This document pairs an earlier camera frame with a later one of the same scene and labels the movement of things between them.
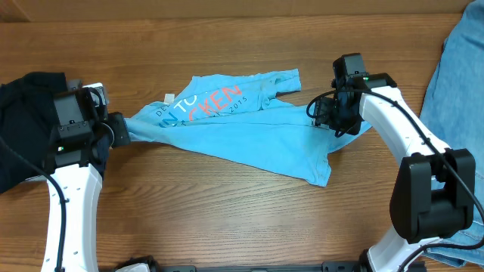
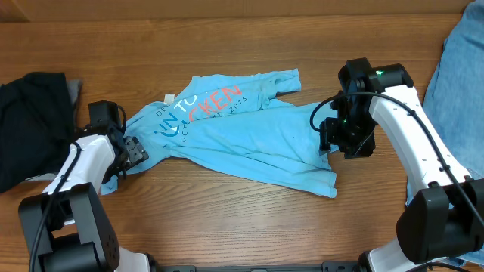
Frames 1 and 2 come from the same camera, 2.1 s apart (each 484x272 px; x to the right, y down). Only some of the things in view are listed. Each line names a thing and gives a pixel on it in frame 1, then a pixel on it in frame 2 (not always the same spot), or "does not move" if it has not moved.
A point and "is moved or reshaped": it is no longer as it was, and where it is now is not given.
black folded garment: [28, 124] does not move
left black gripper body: [118, 125] → [136, 153]
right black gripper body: [324, 113] → [327, 137]
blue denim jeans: [454, 112] does not move
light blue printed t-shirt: [244, 117] is moved or reshaped
